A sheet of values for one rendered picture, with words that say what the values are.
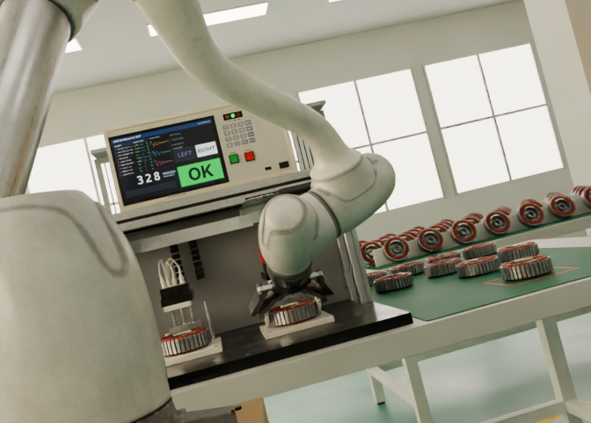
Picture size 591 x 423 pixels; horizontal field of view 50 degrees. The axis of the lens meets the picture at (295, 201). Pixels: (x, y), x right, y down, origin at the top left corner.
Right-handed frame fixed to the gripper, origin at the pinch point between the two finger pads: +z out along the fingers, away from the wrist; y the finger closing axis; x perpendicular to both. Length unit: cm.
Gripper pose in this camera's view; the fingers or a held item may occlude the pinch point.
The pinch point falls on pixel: (292, 311)
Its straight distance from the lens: 143.3
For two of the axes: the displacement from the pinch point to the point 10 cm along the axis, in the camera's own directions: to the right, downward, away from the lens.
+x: -2.6, -8.0, 5.4
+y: 9.6, -2.3, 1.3
